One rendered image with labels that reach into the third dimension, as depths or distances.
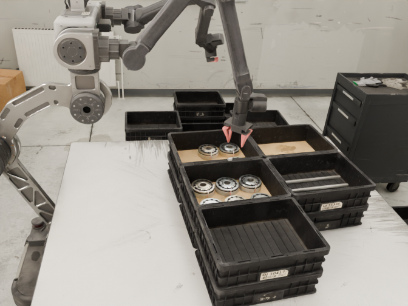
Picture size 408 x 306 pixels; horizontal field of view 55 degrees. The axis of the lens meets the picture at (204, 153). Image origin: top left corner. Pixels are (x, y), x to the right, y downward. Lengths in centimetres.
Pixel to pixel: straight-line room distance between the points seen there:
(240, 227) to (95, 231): 61
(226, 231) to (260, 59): 354
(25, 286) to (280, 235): 130
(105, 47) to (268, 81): 377
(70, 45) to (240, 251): 92
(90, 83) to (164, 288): 88
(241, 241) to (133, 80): 346
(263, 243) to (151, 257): 44
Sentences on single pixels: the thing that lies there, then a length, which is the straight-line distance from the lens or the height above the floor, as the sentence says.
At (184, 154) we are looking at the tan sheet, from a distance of 198.
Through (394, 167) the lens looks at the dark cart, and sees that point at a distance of 344.
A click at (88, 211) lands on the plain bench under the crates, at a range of 184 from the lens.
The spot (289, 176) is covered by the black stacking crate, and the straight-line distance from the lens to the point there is 191.
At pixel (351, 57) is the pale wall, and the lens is 535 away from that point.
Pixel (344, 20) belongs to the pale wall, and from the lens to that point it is 515.
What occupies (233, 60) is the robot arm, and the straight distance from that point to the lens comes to 146.
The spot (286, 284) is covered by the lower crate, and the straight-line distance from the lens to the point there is 147.
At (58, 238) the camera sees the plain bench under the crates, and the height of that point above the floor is 70.
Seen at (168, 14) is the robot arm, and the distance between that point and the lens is 138.
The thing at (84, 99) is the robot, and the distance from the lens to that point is 171.
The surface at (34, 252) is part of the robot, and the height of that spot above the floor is 24.
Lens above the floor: 185
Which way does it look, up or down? 31 degrees down
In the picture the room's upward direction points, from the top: 4 degrees clockwise
